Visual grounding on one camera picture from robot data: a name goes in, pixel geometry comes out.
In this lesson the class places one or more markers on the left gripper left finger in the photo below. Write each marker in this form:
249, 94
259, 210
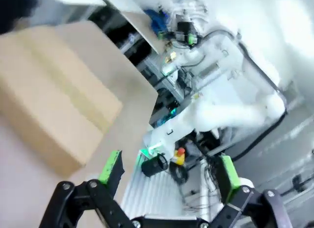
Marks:
108, 169

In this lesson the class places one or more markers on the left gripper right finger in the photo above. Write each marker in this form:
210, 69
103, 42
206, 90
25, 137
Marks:
229, 179

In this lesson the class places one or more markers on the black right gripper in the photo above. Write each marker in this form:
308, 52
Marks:
182, 29

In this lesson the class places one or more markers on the large cardboard box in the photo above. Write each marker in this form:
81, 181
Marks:
49, 90

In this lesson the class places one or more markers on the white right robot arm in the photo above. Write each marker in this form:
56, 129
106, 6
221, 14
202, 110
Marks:
220, 112

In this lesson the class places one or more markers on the black cylinder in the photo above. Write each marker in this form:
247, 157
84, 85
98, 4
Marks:
153, 164

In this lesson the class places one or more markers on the red emergency stop button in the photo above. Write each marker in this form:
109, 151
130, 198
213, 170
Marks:
180, 152

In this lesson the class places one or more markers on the white side table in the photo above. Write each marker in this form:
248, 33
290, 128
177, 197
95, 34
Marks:
117, 2

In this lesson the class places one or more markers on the aluminium base plate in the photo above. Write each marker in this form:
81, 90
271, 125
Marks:
152, 188

